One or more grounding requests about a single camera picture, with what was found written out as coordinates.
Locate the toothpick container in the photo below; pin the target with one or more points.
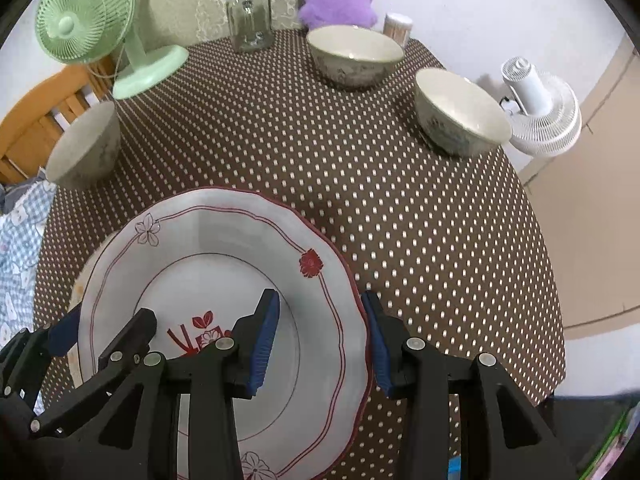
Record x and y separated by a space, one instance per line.
398 27

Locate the green desk fan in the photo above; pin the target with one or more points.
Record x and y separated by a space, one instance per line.
84 31

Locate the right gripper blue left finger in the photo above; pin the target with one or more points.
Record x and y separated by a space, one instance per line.
253 337

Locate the white red-pattern deep plate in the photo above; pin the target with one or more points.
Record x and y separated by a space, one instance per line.
200 261

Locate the white standing fan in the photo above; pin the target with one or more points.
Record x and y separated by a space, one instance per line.
543 110

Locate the brown polka-dot tablecloth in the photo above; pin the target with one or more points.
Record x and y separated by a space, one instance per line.
449 244

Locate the beige ceramic bowl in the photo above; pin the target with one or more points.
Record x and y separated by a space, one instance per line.
457 115
353 57
87 151

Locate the cream yellow-flower scalloped plate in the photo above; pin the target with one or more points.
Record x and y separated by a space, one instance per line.
78 292

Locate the glass jar black lid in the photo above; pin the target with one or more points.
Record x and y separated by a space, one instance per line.
250 24

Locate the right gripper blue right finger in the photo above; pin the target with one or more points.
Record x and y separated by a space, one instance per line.
387 338

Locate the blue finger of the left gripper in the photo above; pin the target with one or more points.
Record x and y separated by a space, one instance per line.
64 334

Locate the wooden bed headboard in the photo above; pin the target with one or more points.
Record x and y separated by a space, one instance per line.
30 131

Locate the beige door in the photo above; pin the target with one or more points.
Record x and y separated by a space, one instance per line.
587 204

